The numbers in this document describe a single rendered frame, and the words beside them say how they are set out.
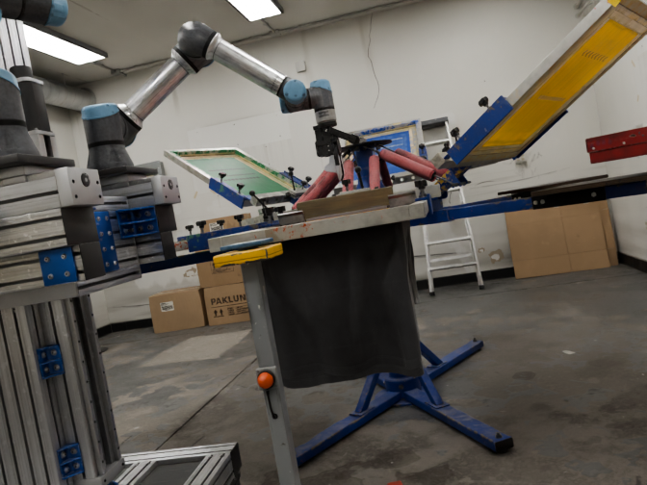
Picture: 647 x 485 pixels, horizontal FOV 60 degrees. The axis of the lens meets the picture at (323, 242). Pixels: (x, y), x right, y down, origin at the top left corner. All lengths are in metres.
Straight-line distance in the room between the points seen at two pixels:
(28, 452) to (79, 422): 0.15
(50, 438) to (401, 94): 5.15
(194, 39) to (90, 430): 1.26
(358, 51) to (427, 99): 0.91
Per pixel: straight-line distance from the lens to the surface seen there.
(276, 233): 1.49
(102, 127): 2.00
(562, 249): 6.18
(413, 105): 6.23
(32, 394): 1.83
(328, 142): 2.05
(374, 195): 2.04
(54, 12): 1.45
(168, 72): 2.13
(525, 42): 6.40
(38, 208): 1.49
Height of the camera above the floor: 1.01
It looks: 3 degrees down
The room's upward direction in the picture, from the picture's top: 10 degrees counter-clockwise
